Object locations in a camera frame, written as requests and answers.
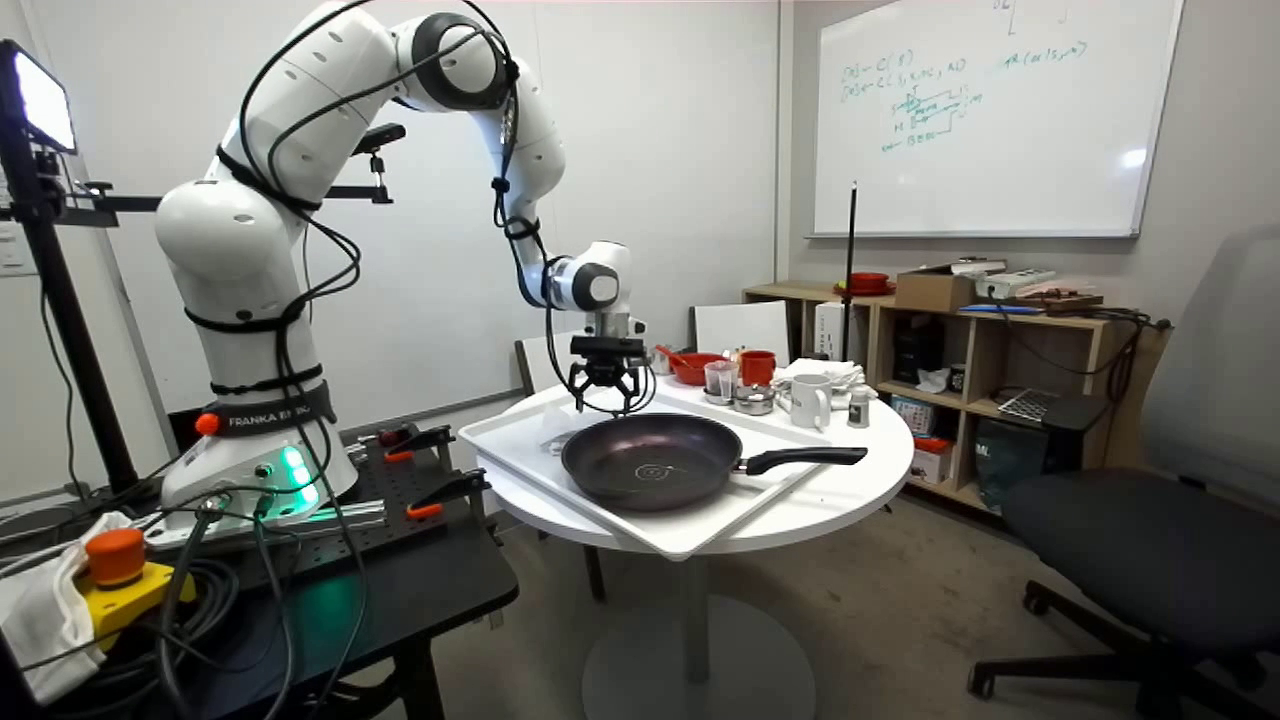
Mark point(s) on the black bin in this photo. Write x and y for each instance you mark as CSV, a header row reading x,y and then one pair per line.
x,y
1010,461

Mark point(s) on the dark frying pan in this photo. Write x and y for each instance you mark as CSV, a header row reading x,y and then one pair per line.
x,y
647,465

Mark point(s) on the red container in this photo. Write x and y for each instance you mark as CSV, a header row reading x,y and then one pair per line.
x,y
870,283

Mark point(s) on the wooden shelf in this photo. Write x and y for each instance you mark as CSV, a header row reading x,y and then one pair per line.
x,y
986,353

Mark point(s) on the small grey black object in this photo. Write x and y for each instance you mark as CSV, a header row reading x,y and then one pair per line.
x,y
857,404

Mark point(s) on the cardboard box on shelf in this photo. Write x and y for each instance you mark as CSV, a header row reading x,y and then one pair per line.
x,y
935,295

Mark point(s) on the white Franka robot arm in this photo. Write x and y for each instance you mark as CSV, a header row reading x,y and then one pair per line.
x,y
241,240

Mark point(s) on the black pole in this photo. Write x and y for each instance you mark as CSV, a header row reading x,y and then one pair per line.
x,y
853,267

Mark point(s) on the glass jar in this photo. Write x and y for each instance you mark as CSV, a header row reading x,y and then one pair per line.
x,y
717,383

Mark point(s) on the round white table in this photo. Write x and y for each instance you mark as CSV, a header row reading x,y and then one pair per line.
x,y
863,485

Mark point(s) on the red bowl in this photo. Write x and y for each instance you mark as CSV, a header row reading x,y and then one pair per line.
x,y
695,365

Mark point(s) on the black tripod stand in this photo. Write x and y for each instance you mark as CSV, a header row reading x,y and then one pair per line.
x,y
82,360

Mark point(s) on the LED light panel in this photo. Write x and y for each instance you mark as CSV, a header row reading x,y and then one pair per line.
x,y
43,99

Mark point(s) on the dark laptop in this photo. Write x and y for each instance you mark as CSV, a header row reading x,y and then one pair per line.
x,y
1054,410

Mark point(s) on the whiteboard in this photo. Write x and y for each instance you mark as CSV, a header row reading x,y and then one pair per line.
x,y
1003,121

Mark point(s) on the stack of books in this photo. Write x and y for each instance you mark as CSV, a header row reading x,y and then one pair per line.
x,y
1020,287

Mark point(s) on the white rag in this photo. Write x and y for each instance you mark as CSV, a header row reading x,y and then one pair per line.
x,y
43,626

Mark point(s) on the office chair grey back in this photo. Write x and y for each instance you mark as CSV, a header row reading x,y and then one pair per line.
x,y
1162,544

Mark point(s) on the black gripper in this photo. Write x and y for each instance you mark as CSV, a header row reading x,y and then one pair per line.
x,y
610,353

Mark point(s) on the white mug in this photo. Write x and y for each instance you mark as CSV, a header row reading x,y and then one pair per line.
x,y
811,400

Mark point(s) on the red cup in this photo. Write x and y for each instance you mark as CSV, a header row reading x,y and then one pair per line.
x,y
759,370

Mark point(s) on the black stereo camera on boom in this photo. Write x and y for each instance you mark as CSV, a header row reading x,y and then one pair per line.
x,y
382,136

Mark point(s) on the orange emergency stop button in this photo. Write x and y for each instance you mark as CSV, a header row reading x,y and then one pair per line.
x,y
118,567

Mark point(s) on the red white box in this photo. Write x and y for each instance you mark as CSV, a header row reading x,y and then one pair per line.
x,y
935,461

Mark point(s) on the black robot table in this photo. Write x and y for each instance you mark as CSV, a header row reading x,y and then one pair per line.
x,y
403,587

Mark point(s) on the white folded cloth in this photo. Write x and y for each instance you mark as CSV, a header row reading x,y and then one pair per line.
x,y
824,378

